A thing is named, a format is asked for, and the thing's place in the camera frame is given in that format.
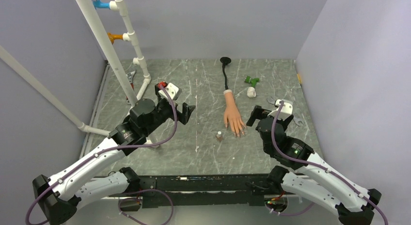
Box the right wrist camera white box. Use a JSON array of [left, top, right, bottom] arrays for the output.
[[268, 99, 293, 121]]

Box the blue pipe fitting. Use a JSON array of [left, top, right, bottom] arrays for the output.
[[91, 0, 110, 9]]

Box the mannequin practice hand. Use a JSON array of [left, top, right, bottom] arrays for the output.
[[223, 89, 246, 137]]

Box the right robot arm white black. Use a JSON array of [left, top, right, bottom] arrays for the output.
[[246, 101, 381, 225]]

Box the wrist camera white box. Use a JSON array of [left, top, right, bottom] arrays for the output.
[[160, 81, 182, 101], [268, 99, 293, 121]]

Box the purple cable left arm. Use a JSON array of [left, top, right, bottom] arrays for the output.
[[25, 85, 179, 225]]

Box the orange pipe fitting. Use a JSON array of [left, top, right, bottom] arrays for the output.
[[107, 32, 123, 45]]

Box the glitter nail polish bottle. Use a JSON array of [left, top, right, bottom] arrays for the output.
[[215, 131, 223, 142]]

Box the black flexible stand with base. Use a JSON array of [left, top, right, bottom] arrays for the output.
[[220, 56, 232, 90]]

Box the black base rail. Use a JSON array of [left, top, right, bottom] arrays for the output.
[[107, 166, 290, 213]]

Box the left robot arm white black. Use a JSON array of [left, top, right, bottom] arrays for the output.
[[32, 82, 195, 225]]

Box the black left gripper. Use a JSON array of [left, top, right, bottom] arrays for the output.
[[143, 88, 195, 135]]

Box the white PVC pipe frame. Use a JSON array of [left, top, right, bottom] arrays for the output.
[[0, 0, 160, 149]]

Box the silver combination wrench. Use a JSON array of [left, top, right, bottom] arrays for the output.
[[267, 96, 305, 127]]

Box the white pipe fitting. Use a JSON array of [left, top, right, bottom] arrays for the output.
[[247, 86, 256, 98]]

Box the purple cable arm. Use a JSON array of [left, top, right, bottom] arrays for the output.
[[271, 100, 390, 225], [25, 85, 179, 225]]

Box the adjustable wrench red handle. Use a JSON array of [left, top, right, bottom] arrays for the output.
[[126, 71, 136, 105]]

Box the green pipe fitting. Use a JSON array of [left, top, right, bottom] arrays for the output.
[[244, 76, 260, 88]]

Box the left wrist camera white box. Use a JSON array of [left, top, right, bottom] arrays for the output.
[[160, 81, 182, 101]]

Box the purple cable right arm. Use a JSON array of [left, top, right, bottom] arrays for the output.
[[271, 100, 390, 225]]

